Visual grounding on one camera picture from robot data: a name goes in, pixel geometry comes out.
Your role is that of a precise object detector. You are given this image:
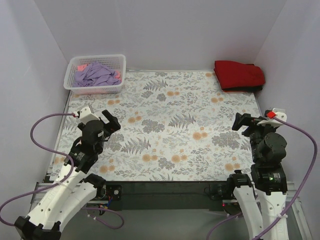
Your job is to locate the red t shirt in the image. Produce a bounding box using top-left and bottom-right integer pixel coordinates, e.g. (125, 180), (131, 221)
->
(213, 60), (266, 89)

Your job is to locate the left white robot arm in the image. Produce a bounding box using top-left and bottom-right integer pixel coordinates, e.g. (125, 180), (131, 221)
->
(14, 107), (121, 240)

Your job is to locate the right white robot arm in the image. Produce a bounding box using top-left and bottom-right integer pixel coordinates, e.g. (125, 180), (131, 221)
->
(226, 113), (289, 240)

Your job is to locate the folded black t shirt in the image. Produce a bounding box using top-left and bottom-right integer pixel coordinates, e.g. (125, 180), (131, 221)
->
(222, 85), (263, 91)

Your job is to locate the white plastic laundry basket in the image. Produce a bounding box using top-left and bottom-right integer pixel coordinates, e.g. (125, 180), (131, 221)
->
(63, 54), (126, 95)

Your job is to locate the purple t shirt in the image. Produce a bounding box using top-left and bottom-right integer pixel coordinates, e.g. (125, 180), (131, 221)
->
(72, 62), (122, 88)

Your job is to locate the pink t shirt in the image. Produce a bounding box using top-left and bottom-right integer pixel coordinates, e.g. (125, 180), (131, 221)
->
(77, 64), (88, 72)

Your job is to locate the floral patterned table mat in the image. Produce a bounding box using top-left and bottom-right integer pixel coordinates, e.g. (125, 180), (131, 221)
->
(66, 71), (260, 181)

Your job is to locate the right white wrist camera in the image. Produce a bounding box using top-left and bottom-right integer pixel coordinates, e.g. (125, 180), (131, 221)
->
(257, 108), (287, 128)

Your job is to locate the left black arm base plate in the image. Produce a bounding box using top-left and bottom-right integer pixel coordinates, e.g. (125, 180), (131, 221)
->
(98, 184), (123, 204)

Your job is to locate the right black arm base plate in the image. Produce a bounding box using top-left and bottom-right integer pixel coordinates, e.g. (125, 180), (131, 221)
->
(208, 183), (242, 216)

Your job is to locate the aluminium frame rail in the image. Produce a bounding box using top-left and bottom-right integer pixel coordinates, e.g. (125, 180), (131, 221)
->
(30, 182), (54, 205)

